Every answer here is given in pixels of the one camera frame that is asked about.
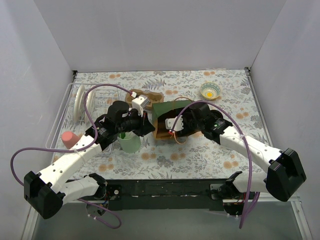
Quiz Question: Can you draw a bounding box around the green paper bag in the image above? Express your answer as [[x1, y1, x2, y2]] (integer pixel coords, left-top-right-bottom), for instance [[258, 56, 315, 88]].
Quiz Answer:
[[151, 97, 198, 145]]

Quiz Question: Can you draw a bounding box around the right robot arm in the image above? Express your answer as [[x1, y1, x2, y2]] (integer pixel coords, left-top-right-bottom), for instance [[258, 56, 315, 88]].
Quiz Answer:
[[170, 100, 307, 202]]

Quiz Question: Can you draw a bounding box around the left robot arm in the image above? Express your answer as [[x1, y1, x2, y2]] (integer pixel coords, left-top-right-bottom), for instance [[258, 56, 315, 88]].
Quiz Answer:
[[24, 96, 155, 219]]

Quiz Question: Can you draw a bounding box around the green utensil cup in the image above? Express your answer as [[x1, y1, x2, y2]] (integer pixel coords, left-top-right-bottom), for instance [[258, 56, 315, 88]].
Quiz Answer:
[[117, 134, 141, 154]]

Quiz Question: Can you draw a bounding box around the brown cardboard cup carrier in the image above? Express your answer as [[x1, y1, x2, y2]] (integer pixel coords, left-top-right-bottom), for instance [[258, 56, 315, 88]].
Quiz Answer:
[[124, 89, 165, 109]]

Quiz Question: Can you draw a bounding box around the yellow patterned ceramic bowl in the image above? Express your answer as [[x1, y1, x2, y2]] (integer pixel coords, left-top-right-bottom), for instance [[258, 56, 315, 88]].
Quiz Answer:
[[200, 82, 222, 100]]

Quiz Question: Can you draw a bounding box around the floral tablecloth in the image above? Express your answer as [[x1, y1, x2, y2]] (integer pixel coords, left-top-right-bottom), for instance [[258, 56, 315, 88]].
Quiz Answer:
[[53, 69, 280, 180]]

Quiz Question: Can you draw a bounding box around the white plate right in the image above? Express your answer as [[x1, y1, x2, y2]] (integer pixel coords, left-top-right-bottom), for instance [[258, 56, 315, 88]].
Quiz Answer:
[[86, 89, 96, 117]]

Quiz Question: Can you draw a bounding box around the white plate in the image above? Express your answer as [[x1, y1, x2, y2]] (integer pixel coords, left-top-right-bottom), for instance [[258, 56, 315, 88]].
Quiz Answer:
[[72, 84, 85, 122], [86, 89, 96, 117]]

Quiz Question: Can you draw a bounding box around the white plate left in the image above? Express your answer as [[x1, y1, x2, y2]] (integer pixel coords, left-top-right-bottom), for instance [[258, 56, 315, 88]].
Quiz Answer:
[[72, 84, 85, 122]]

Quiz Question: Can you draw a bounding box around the pink cup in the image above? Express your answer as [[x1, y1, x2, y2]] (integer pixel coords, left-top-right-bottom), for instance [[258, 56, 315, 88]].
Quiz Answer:
[[61, 131, 81, 149]]

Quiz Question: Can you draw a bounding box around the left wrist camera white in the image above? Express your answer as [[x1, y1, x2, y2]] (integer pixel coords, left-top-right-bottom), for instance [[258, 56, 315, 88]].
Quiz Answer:
[[130, 91, 150, 117]]

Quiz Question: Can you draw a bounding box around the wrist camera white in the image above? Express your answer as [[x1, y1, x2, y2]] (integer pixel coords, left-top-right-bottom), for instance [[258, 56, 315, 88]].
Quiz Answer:
[[164, 115, 185, 136], [130, 91, 150, 117]]

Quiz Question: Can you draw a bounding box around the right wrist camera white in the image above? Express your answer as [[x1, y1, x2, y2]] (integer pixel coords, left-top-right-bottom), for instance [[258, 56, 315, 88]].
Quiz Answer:
[[164, 115, 185, 136]]

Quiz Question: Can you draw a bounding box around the white wire dish rack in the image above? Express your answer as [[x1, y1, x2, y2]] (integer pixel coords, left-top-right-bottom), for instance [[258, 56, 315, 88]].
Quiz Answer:
[[45, 83, 123, 149]]

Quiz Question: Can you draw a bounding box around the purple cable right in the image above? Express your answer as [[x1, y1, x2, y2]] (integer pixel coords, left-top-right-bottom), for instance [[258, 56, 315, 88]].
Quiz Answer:
[[169, 100, 261, 230]]

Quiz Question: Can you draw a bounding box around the purple cable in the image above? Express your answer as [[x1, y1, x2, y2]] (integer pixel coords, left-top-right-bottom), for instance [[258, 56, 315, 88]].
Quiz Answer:
[[9, 84, 137, 230], [169, 100, 261, 230]]

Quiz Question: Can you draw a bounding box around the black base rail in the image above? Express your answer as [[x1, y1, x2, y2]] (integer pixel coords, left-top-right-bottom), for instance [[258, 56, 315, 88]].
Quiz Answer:
[[77, 177, 253, 212]]

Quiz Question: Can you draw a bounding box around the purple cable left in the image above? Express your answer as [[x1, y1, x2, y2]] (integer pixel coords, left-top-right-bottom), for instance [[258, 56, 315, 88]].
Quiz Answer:
[[9, 84, 137, 230]]

